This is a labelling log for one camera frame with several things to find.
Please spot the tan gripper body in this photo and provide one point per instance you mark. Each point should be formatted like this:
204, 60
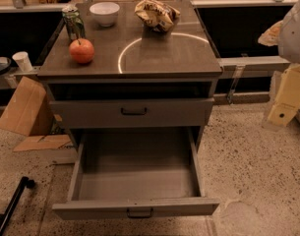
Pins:
294, 36

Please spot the grey drawer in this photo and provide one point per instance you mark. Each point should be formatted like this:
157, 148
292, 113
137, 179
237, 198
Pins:
81, 114
136, 173

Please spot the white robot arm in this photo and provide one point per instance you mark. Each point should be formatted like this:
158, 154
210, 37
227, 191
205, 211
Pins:
285, 35

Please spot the grey top drawer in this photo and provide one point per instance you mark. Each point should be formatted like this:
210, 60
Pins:
81, 114

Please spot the grey drawer cabinet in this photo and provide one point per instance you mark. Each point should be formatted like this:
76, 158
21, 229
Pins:
132, 62

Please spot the yellow chip bag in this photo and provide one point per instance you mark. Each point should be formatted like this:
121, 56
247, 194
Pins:
156, 15

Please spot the white ceramic bowl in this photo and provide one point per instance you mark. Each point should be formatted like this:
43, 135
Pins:
105, 13

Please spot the orange red apple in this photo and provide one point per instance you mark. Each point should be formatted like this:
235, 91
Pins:
81, 51

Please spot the green soda can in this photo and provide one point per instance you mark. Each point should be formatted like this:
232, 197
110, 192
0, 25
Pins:
73, 22

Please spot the white paper cup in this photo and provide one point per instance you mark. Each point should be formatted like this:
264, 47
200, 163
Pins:
23, 61

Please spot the flat cardboard sheet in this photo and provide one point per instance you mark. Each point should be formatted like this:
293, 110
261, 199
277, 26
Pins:
44, 142

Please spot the brown cardboard box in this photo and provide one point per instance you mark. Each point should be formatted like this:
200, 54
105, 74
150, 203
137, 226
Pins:
28, 112

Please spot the dark round plate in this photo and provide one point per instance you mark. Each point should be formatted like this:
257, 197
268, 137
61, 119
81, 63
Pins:
5, 65

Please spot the black metal stand leg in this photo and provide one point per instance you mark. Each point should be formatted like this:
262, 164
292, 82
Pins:
25, 183

